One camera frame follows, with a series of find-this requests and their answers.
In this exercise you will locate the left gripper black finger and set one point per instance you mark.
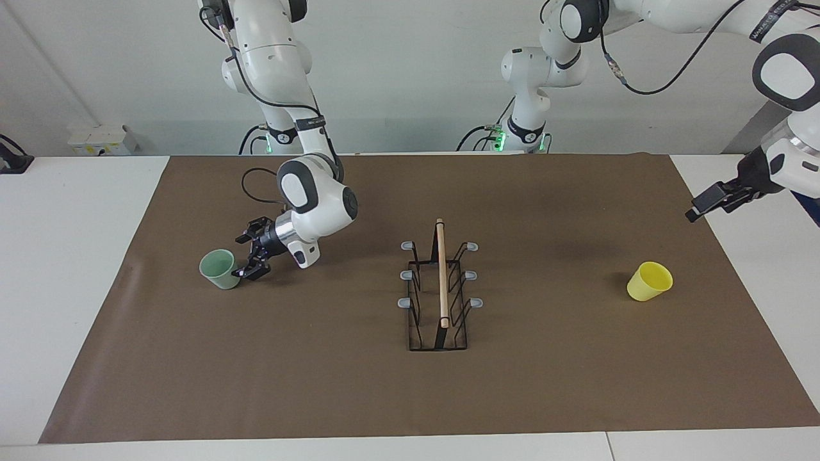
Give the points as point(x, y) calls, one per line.
point(712, 202)

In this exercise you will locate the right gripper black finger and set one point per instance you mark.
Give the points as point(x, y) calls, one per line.
point(256, 267)
point(256, 228)

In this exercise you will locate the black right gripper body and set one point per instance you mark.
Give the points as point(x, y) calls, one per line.
point(269, 238)

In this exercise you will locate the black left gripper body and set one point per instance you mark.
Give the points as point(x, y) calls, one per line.
point(757, 173)

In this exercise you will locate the pale green plastic cup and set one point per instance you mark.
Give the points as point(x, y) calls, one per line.
point(219, 272)

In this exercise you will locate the yellow plastic cup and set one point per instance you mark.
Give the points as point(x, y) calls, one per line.
point(648, 283)

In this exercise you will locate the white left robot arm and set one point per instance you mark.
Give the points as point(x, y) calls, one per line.
point(794, 70)

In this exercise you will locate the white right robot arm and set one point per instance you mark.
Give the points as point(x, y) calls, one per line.
point(320, 211)

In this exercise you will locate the blue crate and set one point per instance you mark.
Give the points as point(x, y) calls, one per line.
point(810, 208)

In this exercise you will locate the brown table mat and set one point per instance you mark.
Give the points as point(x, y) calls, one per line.
point(320, 384)

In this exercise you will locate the white power socket box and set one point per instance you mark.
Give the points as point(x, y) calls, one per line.
point(99, 141)

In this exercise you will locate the black table clamp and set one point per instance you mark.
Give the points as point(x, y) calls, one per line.
point(13, 160)

